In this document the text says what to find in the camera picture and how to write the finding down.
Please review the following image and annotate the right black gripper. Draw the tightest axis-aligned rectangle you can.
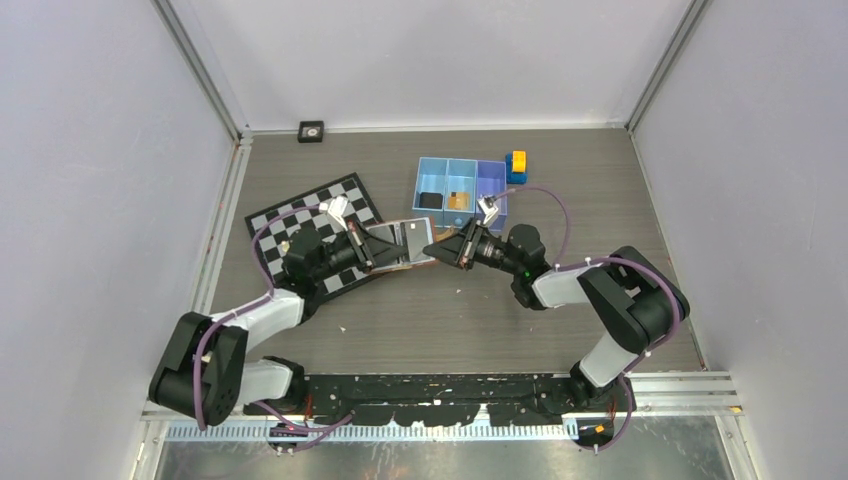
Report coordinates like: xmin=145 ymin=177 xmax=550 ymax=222
xmin=425 ymin=216 xmax=525 ymax=276

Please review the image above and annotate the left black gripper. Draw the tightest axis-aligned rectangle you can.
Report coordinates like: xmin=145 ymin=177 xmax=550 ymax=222
xmin=311 ymin=220 xmax=405 ymax=283

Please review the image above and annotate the brown leather card holder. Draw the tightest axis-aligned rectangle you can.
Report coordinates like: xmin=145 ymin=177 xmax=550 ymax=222
xmin=365 ymin=217 xmax=438 ymax=275

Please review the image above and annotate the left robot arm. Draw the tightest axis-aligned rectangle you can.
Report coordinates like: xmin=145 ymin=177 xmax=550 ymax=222
xmin=148 ymin=220 xmax=409 ymax=429

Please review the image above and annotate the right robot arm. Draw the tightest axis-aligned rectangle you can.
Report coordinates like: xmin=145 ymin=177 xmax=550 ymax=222
xmin=423 ymin=221 xmax=690 ymax=411

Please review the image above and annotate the grey card in holder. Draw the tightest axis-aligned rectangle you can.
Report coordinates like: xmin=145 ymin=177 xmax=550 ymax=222
xmin=400 ymin=217 xmax=433 ymax=264

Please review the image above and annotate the orange card in bin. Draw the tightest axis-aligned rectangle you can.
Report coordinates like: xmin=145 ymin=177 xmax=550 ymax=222
xmin=446 ymin=191 xmax=471 ymax=211

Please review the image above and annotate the black card in bin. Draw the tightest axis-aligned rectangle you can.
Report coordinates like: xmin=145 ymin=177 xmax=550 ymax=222
xmin=417 ymin=192 xmax=443 ymax=210

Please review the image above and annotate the black white chessboard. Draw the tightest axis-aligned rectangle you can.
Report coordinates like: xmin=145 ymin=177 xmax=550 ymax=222
xmin=245 ymin=172 xmax=383 ymax=288

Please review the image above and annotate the light blue left bin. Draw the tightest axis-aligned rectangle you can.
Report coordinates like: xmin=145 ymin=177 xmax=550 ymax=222
xmin=412 ymin=157 xmax=448 ymax=224

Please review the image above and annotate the light blue bin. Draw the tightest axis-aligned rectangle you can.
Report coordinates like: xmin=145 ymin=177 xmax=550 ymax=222
xmin=412 ymin=157 xmax=448 ymax=224
xmin=444 ymin=159 xmax=477 ymax=227

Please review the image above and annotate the light blue middle bin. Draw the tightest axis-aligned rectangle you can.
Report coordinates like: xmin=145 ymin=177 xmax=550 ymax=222
xmin=444 ymin=159 xmax=477 ymax=227

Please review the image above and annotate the purple right bin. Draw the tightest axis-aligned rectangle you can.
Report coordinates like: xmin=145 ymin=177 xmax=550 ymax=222
xmin=472 ymin=160 xmax=508 ymax=232

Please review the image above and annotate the blue yellow toy block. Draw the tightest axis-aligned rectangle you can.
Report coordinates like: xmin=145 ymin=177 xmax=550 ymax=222
xmin=505 ymin=150 xmax=528 ymax=185

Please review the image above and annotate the small black square box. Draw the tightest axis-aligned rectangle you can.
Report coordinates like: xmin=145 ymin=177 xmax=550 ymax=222
xmin=297 ymin=120 xmax=325 ymax=143

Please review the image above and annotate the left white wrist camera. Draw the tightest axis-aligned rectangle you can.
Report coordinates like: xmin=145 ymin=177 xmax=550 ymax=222
xmin=319 ymin=195 xmax=349 ymax=232

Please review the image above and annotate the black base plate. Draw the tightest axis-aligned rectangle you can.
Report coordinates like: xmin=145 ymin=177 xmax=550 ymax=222
xmin=267 ymin=373 xmax=635 ymax=427

